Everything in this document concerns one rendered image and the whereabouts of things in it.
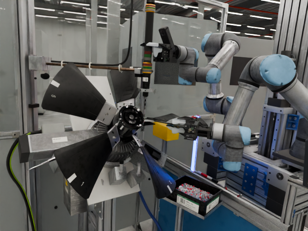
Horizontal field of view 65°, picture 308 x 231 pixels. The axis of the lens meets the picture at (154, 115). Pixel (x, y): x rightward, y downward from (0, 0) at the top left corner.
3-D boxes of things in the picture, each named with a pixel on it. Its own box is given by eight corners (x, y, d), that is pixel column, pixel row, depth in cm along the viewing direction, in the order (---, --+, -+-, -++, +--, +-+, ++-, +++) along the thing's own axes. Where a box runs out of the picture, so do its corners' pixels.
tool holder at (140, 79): (131, 90, 108) (132, 68, 106) (138, 89, 115) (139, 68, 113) (150, 92, 105) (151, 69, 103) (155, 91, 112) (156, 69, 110)
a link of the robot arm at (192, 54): (199, 64, 128) (200, 47, 126) (186, 63, 120) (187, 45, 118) (187, 63, 133) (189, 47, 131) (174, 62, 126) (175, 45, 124)
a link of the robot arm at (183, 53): (187, 45, 118) (174, 46, 124) (181, 44, 115) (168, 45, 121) (185, 61, 120) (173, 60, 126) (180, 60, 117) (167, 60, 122)
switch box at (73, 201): (79, 198, 147) (79, 165, 142) (86, 211, 135) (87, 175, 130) (63, 202, 142) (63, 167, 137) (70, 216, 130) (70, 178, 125)
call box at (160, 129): (152, 136, 164) (153, 121, 162) (164, 135, 170) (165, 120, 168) (166, 143, 151) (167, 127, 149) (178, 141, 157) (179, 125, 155)
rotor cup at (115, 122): (110, 145, 105) (121, 133, 95) (102, 117, 110) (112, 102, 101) (139, 141, 113) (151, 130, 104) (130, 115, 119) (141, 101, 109)
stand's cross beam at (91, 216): (88, 217, 142) (88, 211, 141) (94, 216, 144) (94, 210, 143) (100, 237, 127) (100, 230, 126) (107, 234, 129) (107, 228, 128)
